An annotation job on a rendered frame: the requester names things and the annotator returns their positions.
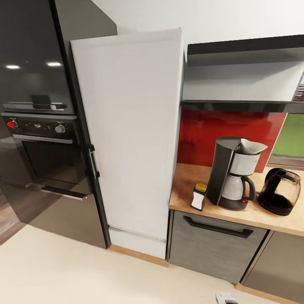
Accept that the bottle of coffee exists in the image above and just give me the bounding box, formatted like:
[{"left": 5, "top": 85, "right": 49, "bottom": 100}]
[{"left": 190, "top": 182, "right": 209, "bottom": 212}]

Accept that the paper coffee filter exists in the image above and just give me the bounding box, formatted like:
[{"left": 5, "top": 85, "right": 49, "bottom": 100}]
[{"left": 241, "top": 138, "right": 267, "bottom": 155}]

